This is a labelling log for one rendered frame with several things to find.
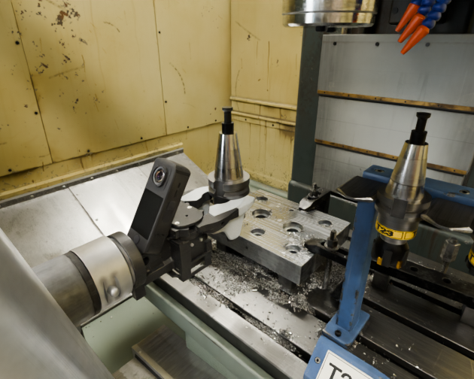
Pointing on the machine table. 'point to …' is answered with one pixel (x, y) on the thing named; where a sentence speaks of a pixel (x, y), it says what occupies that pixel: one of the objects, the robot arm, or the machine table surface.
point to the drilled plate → (294, 219)
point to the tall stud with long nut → (449, 253)
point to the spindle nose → (329, 13)
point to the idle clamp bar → (435, 281)
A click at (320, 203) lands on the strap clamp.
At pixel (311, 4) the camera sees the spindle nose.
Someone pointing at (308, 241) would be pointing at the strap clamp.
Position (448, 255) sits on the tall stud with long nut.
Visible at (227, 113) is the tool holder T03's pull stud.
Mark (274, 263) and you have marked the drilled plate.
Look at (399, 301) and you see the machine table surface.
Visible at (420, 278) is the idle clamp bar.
